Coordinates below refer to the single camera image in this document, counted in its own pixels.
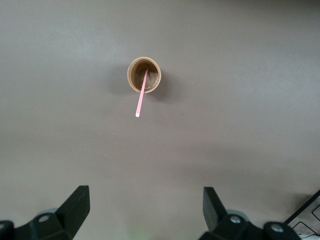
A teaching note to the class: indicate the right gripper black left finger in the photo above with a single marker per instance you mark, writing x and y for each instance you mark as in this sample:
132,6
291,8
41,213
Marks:
62,220

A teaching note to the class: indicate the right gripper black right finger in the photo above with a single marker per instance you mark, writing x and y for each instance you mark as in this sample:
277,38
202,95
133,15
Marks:
220,222

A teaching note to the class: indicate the pink straw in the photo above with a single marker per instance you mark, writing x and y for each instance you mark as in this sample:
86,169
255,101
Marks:
140,102

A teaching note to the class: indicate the brown paper cup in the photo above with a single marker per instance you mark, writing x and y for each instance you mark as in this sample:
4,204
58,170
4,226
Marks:
130,80

